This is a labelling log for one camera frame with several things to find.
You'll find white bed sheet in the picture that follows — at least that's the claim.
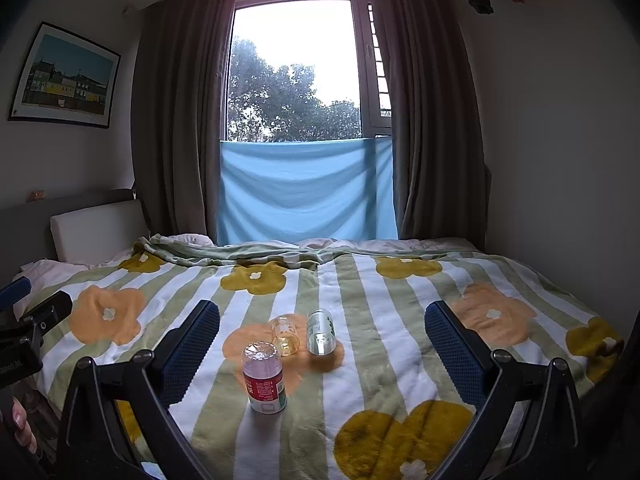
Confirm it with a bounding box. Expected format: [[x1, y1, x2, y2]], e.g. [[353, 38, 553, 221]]
[[11, 236, 476, 321]]

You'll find brown curtain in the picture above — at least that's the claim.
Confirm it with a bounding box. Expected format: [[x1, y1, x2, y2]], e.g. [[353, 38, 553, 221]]
[[371, 0, 493, 252], [131, 0, 239, 244]]

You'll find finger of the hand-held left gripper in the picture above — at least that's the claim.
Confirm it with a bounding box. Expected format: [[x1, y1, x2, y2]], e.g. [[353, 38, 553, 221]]
[[19, 290, 74, 335], [0, 277, 32, 312]]

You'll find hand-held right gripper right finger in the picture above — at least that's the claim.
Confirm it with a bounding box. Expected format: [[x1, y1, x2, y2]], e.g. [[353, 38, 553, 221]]
[[424, 300, 587, 480]]

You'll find grey bed headboard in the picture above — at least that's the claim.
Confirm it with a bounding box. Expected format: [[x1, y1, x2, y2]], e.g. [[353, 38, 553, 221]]
[[0, 188, 151, 286]]

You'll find floral striped blanket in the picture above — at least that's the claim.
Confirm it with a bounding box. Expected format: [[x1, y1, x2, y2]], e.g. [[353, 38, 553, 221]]
[[30, 233, 626, 480]]

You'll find window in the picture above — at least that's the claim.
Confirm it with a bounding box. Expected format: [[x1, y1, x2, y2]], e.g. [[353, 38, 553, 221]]
[[224, 0, 393, 143]]

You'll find green label clear bottle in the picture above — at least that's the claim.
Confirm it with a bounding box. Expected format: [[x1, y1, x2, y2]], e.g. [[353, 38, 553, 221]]
[[306, 308, 337, 357]]

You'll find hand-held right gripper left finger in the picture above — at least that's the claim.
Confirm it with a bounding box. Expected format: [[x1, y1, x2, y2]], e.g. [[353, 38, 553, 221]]
[[54, 299, 221, 480]]

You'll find framed wall picture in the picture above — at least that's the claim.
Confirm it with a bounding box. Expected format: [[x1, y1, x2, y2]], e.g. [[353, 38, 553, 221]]
[[7, 21, 122, 129]]

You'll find light blue cloth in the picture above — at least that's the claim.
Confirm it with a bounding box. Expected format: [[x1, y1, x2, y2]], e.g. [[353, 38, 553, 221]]
[[216, 135, 399, 245]]

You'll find white pillow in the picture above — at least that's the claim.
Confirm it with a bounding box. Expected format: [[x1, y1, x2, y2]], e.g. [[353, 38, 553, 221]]
[[49, 199, 151, 264]]

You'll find red label plastic bottle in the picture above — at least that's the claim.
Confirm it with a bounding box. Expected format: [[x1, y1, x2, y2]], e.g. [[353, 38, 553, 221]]
[[242, 341, 288, 415]]

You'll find person's left hand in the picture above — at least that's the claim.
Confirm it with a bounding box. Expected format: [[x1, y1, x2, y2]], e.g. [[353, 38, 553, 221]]
[[0, 396, 39, 457]]

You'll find small clear plastic cup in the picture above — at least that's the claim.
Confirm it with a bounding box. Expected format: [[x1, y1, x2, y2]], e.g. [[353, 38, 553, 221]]
[[271, 314, 301, 358]]

